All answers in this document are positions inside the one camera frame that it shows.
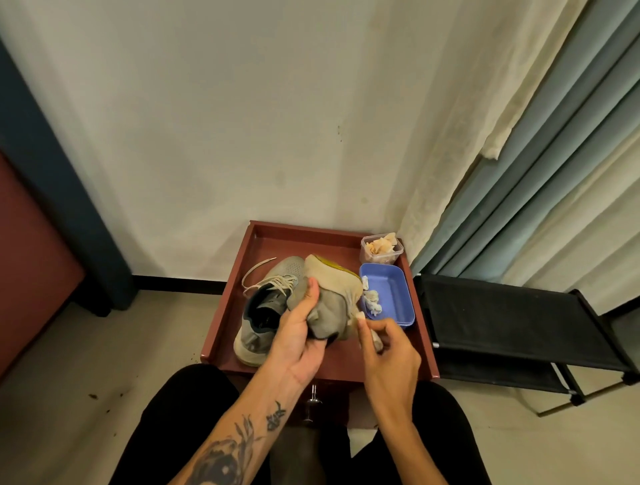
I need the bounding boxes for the person's right hand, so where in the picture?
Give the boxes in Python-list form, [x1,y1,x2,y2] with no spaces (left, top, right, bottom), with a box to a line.
[357,318,424,416]

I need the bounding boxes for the person's left hand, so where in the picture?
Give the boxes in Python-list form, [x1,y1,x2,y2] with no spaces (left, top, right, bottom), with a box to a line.
[252,277,330,396]

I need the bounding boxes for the white wet wipe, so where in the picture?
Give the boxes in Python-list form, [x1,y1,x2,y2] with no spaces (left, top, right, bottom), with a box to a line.
[355,312,385,353]

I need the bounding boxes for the grey sneaker with yellow sole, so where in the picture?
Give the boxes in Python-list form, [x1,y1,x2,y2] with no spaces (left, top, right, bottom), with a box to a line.
[286,254,366,345]

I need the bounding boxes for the person's right forearm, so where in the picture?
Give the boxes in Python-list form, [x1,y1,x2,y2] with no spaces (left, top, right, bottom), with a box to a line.
[369,404,451,485]

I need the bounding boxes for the person's left forearm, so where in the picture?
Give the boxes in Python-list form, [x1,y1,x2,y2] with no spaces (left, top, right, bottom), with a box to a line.
[169,371,302,485]

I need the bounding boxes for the crumpled white tissue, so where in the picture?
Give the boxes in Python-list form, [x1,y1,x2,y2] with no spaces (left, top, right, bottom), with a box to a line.
[361,275,384,317]

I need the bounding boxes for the grey sneaker with white laces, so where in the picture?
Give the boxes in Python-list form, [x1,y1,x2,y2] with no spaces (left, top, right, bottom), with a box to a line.
[233,256,307,368]

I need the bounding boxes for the red-brown tray table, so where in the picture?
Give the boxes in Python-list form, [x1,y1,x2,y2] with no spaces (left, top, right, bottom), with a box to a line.
[200,220,441,384]

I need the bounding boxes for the blue plastic tray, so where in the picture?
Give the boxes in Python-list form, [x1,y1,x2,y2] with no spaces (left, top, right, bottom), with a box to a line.
[358,263,417,328]

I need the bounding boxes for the metal drawer knob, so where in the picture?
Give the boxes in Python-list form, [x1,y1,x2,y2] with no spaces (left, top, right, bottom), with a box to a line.
[305,384,324,426]

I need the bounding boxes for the clear plastic container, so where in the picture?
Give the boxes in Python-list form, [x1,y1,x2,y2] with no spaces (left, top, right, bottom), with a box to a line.
[358,233,405,267]

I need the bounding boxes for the beige tissue wad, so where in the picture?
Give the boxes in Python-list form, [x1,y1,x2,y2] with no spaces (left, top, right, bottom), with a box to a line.
[364,232,399,260]

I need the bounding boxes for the black folding rack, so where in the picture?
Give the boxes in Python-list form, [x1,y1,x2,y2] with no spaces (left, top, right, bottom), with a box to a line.
[413,273,640,406]

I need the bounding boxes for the person's black trousers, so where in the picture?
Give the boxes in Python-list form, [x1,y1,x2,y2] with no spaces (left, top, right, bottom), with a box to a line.
[109,363,494,485]

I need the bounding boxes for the dark blue upright panel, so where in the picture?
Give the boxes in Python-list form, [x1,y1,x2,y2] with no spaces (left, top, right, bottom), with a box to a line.
[0,39,139,318]

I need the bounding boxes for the red-brown cabinet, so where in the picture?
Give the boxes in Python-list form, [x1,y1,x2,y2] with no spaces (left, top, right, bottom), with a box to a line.
[0,150,87,381]

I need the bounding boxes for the grey-blue curtain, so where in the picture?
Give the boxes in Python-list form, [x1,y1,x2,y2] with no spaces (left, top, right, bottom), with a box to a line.
[409,0,640,281]

